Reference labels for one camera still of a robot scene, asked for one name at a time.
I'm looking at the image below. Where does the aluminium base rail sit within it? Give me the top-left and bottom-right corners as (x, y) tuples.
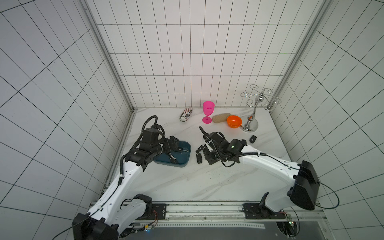
(106, 200), (327, 232)

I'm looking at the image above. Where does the chrome glass holder stand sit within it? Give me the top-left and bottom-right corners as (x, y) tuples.
(240, 84), (281, 133)

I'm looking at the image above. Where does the pink plastic wine glass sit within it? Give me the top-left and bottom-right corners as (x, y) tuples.
(203, 101), (215, 124)

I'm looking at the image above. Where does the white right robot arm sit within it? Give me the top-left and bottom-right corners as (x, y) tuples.
(200, 129), (320, 213)

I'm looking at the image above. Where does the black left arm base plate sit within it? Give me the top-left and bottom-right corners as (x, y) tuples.
(137, 204), (167, 221)

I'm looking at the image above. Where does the cork oval block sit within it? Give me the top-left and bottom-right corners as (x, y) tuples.
(212, 113), (231, 123)

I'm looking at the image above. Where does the teal storage box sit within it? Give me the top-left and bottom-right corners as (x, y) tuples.
(154, 141), (191, 168)

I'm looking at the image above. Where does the orange plastic bowl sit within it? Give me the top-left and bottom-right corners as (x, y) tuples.
(227, 115), (243, 129)

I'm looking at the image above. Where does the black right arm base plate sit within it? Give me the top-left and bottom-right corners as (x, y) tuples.
(242, 192), (286, 220)

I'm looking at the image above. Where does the black flip key left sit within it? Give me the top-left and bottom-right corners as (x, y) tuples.
(196, 154), (203, 164)

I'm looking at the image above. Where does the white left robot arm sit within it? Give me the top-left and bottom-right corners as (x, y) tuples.
(72, 124), (179, 240)

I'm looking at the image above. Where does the silver black Mercedes key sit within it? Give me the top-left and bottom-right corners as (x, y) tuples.
(196, 145), (205, 154)

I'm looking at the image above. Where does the black key fob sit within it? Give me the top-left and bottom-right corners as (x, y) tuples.
(249, 135), (257, 144)

